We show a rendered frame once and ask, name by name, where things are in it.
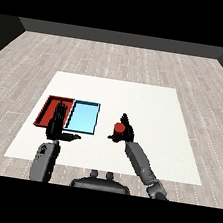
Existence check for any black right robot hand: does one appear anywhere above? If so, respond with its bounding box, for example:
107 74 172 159
106 110 139 146

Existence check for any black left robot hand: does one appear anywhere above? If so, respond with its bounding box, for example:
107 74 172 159
44 98 87 145

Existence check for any red can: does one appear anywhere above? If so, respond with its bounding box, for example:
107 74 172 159
112 121 127 139

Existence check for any red open box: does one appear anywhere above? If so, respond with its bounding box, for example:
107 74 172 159
32 92 76 133

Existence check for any light blue open box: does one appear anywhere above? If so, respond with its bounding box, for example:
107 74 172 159
63 98 102 136

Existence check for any dark grey robot body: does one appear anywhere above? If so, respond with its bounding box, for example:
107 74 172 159
69 166 134 196

